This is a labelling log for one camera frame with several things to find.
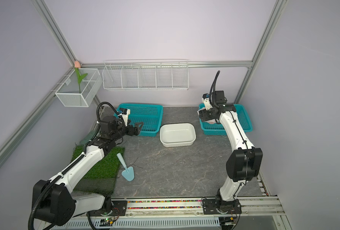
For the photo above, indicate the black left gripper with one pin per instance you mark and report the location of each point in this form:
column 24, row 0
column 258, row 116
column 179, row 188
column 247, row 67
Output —
column 136, row 130

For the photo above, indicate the white wire basket small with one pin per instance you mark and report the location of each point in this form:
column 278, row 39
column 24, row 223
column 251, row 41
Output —
column 68, row 91

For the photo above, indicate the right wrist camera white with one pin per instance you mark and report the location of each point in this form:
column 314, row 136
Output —
column 206, row 101

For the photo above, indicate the white slotted cable duct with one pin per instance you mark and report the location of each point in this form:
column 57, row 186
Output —
column 157, row 223

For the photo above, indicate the white plastic tub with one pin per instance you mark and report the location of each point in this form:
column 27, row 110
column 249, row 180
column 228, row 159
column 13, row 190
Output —
column 177, row 135

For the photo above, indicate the aluminium frame bar back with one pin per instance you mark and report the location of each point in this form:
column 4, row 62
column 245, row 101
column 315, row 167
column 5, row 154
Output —
column 216, row 64

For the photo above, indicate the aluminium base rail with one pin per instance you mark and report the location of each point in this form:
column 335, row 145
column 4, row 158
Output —
column 193, row 207

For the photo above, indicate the aluminium frame post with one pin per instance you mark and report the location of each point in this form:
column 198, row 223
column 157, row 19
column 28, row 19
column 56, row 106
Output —
column 48, row 19
column 272, row 22

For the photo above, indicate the artificial pink tulip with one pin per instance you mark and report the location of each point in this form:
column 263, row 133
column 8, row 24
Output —
column 80, row 77

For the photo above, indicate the teal plastic basket right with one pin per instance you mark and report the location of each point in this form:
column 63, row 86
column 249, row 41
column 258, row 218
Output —
column 218, row 129

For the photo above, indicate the aluminium frame post right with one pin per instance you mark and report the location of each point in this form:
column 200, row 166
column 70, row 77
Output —
column 272, row 22

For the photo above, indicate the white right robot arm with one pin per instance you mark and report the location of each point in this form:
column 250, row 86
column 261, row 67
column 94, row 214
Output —
column 245, row 160

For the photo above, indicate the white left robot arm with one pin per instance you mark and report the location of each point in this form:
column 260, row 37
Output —
column 52, row 200

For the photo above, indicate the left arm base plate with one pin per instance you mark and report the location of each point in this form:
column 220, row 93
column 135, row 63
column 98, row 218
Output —
column 112, row 208

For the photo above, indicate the aluminium frame post left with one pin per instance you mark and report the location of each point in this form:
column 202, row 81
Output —
column 48, row 19

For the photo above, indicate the green artificial grass mat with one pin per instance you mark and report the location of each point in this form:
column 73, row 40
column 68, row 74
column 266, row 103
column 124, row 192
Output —
column 101, row 178

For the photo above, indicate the light blue plastic trowel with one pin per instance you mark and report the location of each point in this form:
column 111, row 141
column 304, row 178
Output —
column 128, row 172

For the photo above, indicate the pale green brush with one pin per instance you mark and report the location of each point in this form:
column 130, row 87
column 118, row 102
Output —
column 88, row 138

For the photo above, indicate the teal plastic basket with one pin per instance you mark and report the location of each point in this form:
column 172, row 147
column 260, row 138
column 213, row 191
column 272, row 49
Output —
column 218, row 129
column 150, row 114

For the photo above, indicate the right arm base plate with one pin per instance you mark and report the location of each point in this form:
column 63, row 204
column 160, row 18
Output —
column 221, row 206

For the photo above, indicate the white wire shelf long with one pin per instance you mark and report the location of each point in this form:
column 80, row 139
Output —
column 146, row 74

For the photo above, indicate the teal plastic basket left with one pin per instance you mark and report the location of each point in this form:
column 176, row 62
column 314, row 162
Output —
column 150, row 114

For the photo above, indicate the aluminium frame bar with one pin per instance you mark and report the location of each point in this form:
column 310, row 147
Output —
column 216, row 64
column 14, row 140

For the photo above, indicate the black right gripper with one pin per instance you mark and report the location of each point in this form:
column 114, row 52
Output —
column 204, row 115

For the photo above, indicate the aluminium frame bar left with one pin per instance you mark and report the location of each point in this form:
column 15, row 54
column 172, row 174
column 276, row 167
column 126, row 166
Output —
column 14, row 140

